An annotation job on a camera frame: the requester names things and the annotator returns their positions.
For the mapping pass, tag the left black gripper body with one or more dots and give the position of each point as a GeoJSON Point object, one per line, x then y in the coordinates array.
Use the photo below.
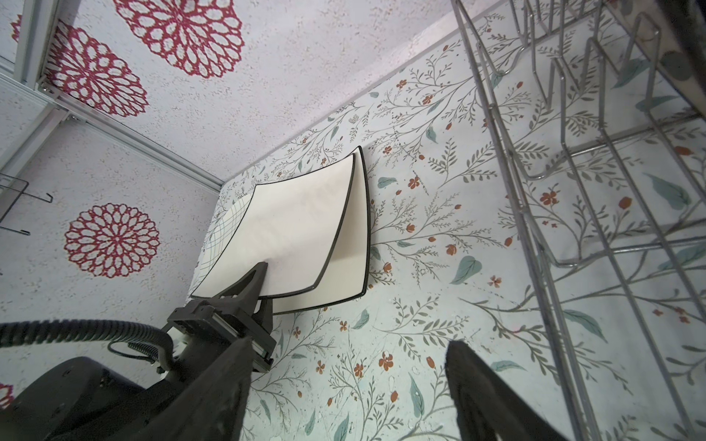
{"type": "Point", "coordinates": [222, 322]}

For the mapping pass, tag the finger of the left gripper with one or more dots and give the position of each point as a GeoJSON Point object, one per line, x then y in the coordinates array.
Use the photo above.
{"type": "Point", "coordinates": [238, 302]}

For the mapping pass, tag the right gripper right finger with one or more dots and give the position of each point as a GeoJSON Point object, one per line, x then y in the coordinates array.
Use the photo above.
{"type": "Point", "coordinates": [488, 409]}

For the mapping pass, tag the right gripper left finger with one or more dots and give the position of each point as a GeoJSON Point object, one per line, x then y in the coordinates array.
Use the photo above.
{"type": "Point", "coordinates": [213, 407]}

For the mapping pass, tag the round plaid white plate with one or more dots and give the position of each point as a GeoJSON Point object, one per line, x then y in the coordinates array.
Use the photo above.
{"type": "Point", "coordinates": [218, 237]}

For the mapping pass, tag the square white plate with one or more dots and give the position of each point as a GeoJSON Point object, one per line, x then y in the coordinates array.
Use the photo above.
{"type": "Point", "coordinates": [346, 276]}

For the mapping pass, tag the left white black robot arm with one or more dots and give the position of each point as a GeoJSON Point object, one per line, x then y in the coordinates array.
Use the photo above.
{"type": "Point", "coordinates": [205, 355]}

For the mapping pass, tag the black wire wall basket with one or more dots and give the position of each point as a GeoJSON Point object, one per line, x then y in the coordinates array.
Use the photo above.
{"type": "Point", "coordinates": [12, 190]}

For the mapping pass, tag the wire dish rack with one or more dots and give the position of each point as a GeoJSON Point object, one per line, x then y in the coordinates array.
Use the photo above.
{"type": "Point", "coordinates": [596, 113]}

